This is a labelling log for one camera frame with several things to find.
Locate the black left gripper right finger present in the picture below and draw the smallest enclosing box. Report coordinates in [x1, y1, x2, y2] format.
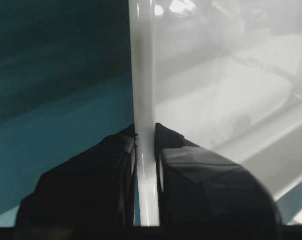
[155, 123, 282, 226]

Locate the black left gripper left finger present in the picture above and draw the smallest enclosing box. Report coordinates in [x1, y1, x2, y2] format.
[15, 125, 135, 227]

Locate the white rectangular plastic tray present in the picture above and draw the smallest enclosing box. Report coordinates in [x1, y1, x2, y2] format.
[128, 0, 302, 226]

